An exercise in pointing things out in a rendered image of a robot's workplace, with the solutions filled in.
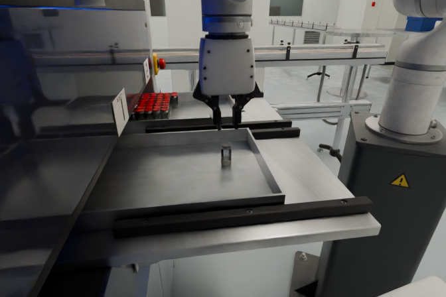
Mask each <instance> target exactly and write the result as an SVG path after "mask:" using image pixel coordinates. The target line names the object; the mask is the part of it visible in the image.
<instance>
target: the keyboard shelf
mask: <svg viewBox="0 0 446 297"><path fill-rule="evenodd" d="M378 297H446V283H445V282H444V281H443V280H441V279H440V278H439V277H437V276H433V275H431V276H427V277H425V278H422V279H420V280H417V281H415V282H413V283H410V284H407V285H405V286H403V287H400V288H397V289H395V290H393V291H390V292H387V293H385V294H383V295H381V296H378Z"/></svg>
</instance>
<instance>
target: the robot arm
mask: <svg viewBox="0 0 446 297"><path fill-rule="evenodd" d="M392 2H393V5H394V8H395V9H396V11H397V12H399V13H400V14H402V15H405V16H408V17H438V18H443V20H442V21H441V22H440V24H439V25H438V26H436V27H435V28H434V29H433V30H431V31H429V32H427V33H424V34H420V35H417V36H414V37H411V38H409V39H407V40H406V41H404V42H403V43H402V45H401V46H400V49H399V50H398V55H397V57H396V61H395V64H394V69H393V71H392V76H391V79H390V83H389V86H388V90H387V94H386V98H385V100H384V105H383V108H382V112H381V115H374V116H371V117H369V118H367V119H366V121H365V126H366V128H367V129H368V130H369V131H371V132H373V133H374V134H376V135H379V136H381V137H384V138H386V139H390V140H392V141H397V142H400V143H407V144H412V145H432V144H435V143H438V142H440V141H441V139H442V137H443V134H442V133H441V131H440V130H438V129H436V127H437V124H438V119H435V120H433V119H432V117H433V114H434V112H435V108H436V106H437V103H438V101H439V98H440V95H441V92H442V90H443V87H444V85H445V81H446V0H392ZM252 4H253V0H201V11H202V31H203V32H208V34H206V35H205V37H201V38H200V47H199V57H198V77H199V81H198V83H197V85H196V87H195V89H194V91H193V93H192V96H193V98H195V99H197V100H199V101H203V102H205V104H207V106H209V107H210V108H211V109H212V115H213V125H216V127H217V129H218V131H220V130H221V111H220V108H219V105H218V104H219V95H234V97H235V104H234V105H233V107H232V124H233V126H234V128H235V129H238V124H240V123H241V119H242V110H243V108H244V106H245V105H246V104H247V103H248V102H249V101H250V100H251V99H253V98H255V97H257V96H259V95H260V94H261V91H260V89H259V87H258V85H257V83H256V67H255V56H254V44H253V40H252V37H250V36H249V35H248V34H246V32H249V31H250V27H252V26H253V19H251V16H252ZM209 95H211V98H210V97H209Z"/></svg>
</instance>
